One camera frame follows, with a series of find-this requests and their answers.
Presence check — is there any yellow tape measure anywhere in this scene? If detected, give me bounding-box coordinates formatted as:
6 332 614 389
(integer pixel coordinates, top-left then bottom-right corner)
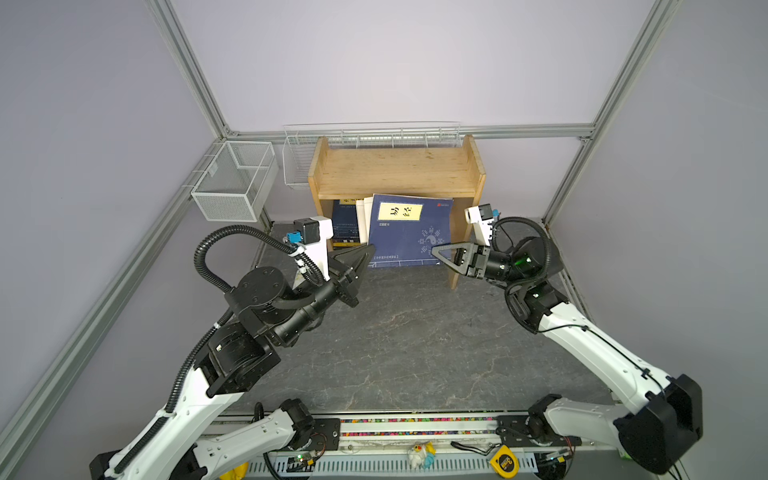
489 445 520 479

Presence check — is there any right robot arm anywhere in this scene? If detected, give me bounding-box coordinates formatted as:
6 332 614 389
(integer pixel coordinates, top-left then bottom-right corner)
431 217 703 479

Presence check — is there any aluminium rail with cable duct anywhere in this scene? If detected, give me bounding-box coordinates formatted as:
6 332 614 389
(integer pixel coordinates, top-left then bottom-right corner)
155 407 691 480

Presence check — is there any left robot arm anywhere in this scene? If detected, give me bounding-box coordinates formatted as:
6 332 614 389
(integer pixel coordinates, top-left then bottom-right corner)
89 224 376 479

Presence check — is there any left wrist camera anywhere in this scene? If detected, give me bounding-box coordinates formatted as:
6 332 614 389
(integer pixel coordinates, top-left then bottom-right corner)
286 216 333 280

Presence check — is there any yellow banana toy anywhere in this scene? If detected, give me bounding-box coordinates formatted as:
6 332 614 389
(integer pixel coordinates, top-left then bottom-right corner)
219 462 249 480

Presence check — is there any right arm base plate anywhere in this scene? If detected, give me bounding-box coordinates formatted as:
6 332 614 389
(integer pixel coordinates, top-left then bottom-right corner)
495 413 583 447

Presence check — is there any black book gold title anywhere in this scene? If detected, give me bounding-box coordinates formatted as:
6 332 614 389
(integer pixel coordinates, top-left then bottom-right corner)
331 241 362 249

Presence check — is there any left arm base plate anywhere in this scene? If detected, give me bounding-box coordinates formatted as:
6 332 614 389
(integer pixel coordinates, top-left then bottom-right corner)
286 417 341 451

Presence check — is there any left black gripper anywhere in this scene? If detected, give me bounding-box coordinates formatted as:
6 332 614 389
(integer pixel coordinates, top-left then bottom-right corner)
274 242 374 346

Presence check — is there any blue folder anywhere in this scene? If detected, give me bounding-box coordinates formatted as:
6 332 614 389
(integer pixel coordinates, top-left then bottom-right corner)
357 194 453 269
331 199 360 243

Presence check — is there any white mesh box basket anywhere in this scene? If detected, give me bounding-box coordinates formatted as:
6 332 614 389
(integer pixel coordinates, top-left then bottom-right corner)
191 140 279 223

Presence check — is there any wooden two-tier shelf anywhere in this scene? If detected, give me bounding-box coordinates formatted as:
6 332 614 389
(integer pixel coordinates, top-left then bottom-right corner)
307 134 487 290

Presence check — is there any small colourful toy figure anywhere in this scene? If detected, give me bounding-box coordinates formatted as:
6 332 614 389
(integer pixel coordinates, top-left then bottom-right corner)
407 442 437 470

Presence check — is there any white wire rack basket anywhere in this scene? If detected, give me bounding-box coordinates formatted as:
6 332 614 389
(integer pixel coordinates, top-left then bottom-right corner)
282 121 462 189

